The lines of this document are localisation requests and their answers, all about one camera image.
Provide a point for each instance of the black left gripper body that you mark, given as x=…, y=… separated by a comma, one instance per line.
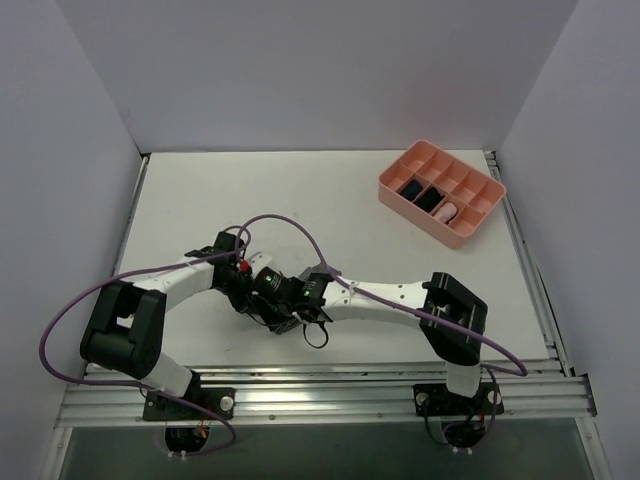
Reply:
x=237, y=285

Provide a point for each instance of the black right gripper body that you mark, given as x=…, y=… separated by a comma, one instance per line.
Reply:
x=279, y=312

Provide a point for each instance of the grey striped underwear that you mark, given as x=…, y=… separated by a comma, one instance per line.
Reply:
x=308, y=286

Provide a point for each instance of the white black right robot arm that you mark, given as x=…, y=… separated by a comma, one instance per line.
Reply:
x=447, y=313

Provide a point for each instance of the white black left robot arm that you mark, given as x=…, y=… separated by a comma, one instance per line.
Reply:
x=126, y=327

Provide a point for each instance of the blue rolled cloth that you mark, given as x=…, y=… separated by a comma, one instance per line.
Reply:
x=412, y=190

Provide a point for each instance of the black rolled cloth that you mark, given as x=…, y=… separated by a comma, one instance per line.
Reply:
x=429, y=199

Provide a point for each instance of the pink rolled cloth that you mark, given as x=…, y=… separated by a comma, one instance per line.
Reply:
x=446, y=213

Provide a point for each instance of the pink compartment tray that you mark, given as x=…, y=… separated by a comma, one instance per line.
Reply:
x=475, y=193

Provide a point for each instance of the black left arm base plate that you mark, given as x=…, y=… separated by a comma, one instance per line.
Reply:
x=219, y=400

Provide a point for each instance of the aluminium frame rail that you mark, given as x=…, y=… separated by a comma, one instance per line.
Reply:
x=341, y=393

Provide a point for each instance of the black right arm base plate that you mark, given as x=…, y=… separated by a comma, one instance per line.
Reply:
x=435, y=400

